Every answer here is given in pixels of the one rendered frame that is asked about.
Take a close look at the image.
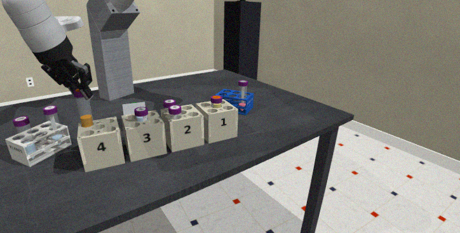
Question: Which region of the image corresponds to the cream tube adapter block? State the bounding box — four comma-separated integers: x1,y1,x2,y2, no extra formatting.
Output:
196,99,238,143
161,104,204,152
77,117,125,172
121,110,167,162

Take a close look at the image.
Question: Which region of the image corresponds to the blue tube rack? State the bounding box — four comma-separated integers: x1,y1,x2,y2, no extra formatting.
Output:
216,89,254,115

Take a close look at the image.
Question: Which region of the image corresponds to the white tube rack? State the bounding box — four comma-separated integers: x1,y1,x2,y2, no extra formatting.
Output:
5,122,72,167

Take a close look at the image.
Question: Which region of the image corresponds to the conical tube with yellow liquid and purple cap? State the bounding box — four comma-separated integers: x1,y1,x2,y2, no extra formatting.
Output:
211,95,222,108

